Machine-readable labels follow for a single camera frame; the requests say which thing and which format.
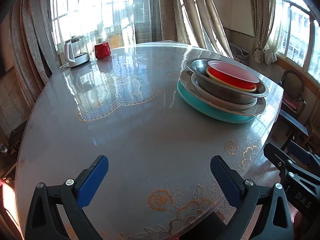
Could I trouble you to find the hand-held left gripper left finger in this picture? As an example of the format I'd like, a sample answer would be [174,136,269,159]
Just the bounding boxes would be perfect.
[25,155,110,240]

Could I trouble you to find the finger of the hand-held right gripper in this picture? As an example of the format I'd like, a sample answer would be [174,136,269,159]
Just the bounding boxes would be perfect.
[287,141,320,167]
[263,142,320,188]

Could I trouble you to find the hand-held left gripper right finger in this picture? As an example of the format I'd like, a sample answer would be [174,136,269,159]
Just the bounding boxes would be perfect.
[210,155,294,240]

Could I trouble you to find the white phoenix pattern plate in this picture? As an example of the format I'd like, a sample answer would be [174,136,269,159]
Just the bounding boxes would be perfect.
[179,70,266,117]

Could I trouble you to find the white rose print plate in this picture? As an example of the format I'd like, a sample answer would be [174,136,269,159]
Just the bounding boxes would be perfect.
[191,74,258,110]

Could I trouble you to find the yellow plastic bowl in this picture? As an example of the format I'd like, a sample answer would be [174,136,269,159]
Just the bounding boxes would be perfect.
[205,66,257,92]

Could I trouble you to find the teal plastic plate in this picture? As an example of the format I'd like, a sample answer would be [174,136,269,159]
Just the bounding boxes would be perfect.
[177,79,258,124]

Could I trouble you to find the stainless steel bowl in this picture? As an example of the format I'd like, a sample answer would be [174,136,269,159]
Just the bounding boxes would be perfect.
[187,58,269,105]

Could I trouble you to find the red plastic bowl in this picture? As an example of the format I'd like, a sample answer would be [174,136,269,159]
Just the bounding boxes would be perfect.
[207,60,260,90]

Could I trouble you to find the person's right forearm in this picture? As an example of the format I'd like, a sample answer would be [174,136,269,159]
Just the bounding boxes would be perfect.
[292,209,315,240]

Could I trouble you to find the dark wooden stool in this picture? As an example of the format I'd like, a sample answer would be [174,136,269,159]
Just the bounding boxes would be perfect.
[279,110,310,150]

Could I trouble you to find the wooden chair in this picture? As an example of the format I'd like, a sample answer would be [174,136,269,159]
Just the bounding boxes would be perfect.
[279,69,307,120]

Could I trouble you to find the dark low cabinet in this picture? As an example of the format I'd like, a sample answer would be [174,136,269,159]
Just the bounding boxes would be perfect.
[9,122,28,153]

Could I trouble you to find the patterned cushion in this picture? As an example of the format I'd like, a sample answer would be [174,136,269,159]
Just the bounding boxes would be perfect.
[230,44,249,63]

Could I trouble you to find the wooden sill window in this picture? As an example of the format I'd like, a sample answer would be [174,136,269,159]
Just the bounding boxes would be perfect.
[275,0,320,83]

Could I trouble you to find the white glass electric kettle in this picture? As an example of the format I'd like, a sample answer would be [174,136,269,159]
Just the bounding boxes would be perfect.
[64,35,90,68]

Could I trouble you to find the red mug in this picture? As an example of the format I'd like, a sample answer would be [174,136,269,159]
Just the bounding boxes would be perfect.
[94,41,111,60]

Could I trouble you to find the tied beige curtain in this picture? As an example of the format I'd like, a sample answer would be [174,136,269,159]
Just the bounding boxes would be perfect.
[246,0,279,64]

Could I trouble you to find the grey velvet curtain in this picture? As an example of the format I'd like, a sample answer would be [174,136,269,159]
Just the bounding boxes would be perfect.
[10,0,60,100]

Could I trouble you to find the beige patterned curtain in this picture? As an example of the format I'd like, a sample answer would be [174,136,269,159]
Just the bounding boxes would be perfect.
[155,0,234,59]

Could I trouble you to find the large barred window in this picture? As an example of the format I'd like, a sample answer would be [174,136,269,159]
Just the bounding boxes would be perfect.
[50,0,140,53]

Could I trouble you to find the sheer mesh curtain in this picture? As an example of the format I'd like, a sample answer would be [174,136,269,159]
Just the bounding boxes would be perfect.
[50,0,163,53]

